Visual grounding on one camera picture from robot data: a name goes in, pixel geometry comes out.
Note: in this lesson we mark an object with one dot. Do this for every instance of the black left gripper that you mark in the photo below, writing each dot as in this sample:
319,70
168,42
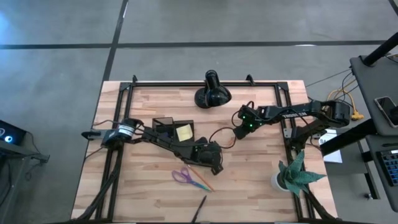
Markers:
208,154

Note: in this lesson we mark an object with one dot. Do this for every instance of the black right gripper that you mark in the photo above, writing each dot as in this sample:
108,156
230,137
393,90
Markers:
248,121

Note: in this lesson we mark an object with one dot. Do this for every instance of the yellow wooden pencil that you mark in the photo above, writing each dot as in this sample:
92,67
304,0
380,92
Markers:
202,179

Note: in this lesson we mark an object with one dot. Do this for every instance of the black pen with white print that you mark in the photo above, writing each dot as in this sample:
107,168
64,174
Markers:
199,209

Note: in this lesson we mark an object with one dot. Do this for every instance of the yellow sticky notes pad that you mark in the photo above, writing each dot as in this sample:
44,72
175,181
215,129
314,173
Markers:
184,133

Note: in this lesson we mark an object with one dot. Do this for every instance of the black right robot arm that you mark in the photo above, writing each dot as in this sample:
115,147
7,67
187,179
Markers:
295,112

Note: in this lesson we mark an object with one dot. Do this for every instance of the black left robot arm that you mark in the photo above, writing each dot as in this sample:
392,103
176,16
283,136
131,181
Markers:
174,147

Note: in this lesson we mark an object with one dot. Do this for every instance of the black mesh desk organizer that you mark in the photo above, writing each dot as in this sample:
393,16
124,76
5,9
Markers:
161,124

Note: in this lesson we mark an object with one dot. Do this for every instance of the snake plant in white pot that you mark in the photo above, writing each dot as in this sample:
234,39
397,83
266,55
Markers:
295,177

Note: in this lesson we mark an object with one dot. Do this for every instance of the white paper sheet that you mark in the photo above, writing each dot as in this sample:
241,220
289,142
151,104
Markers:
332,155

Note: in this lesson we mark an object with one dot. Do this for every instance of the black desk beam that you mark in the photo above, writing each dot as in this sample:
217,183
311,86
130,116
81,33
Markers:
348,138

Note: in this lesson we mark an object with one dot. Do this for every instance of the grey desk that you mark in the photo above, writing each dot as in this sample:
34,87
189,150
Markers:
373,81

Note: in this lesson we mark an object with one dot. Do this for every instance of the black smartphone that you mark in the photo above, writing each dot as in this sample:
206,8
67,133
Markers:
387,109

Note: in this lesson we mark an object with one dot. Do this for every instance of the black pole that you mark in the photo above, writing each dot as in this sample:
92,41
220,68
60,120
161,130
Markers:
379,51

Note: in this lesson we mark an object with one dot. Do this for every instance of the black keyboard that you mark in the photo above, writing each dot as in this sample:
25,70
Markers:
390,168

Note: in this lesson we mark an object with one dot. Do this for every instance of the grey cart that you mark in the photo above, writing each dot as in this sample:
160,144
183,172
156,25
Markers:
18,152

